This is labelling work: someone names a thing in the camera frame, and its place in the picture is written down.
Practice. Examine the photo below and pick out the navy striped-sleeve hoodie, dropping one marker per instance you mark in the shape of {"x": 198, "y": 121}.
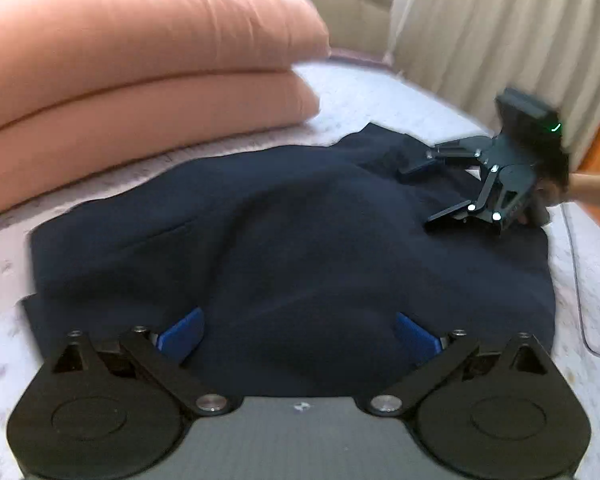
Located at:
{"x": 290, "y": 240}

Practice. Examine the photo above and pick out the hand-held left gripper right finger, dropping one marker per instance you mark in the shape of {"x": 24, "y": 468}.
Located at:
{"x": 414, "y": 332}

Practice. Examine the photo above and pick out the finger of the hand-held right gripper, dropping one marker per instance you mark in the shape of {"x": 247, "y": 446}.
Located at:
{"x": 472, "y": 207}
{"x": 445, "y": 155}

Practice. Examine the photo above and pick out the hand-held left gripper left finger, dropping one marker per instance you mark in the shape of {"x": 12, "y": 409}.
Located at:
{"x": 182, "y": 332}

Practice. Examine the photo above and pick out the beige pleated curtain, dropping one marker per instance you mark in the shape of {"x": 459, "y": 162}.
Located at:
{"x": 480, "y": 25}

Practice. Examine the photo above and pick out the large pink pillow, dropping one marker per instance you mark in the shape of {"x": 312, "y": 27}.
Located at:
{"x": 130, "y": 125}
{"x": 130, "y": 40}

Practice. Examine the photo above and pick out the beige padded headboard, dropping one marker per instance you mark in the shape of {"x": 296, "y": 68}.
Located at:
{"x": 330, "y": 0}

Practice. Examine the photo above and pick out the person's right hand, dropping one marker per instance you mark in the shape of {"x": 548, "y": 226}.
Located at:
{"x": 552, "y": 172}

